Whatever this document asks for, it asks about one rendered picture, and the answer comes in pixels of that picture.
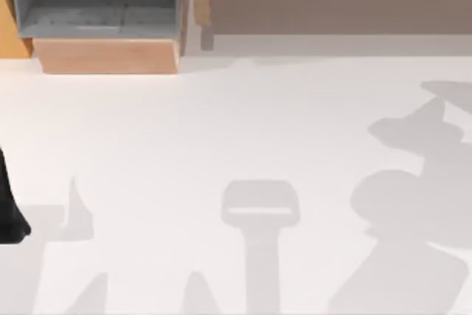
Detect wooden open shelf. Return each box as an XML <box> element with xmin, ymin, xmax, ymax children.
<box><xmin>194</xmin><ymin>0</ymin><xmax>472</xmax><ymax>52</ymax></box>

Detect pale wooden drawer front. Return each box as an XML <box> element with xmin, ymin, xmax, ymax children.
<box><xmin>32</xmin><ymin>38</ymin><xmax>180</xmax><ymax>75</ymax></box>

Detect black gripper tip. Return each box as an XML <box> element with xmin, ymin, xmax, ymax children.
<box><xmin>0</xmin><ymin>149</ymin><xmax>32</xmax><ymax>246</ymax></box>

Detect wooden cupboard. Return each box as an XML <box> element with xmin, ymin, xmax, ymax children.
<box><xmin>0</xmin><ymin>0</ymin><xmax>35</xmax><ymax>60</ymax></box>

